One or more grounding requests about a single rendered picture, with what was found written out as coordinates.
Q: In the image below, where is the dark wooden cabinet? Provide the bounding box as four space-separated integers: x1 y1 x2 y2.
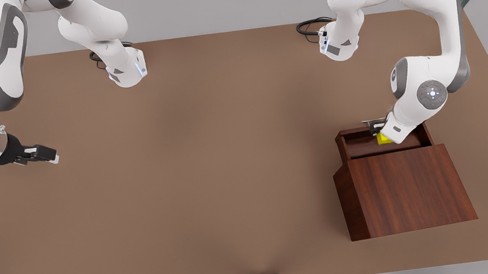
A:
331 140 480 243

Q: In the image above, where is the dark wooden drawer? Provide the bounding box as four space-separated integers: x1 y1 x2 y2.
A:
335 118 435 162

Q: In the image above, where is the black cable loop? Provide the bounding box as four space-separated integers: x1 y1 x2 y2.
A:
88 40 137 72
295 16 338 46

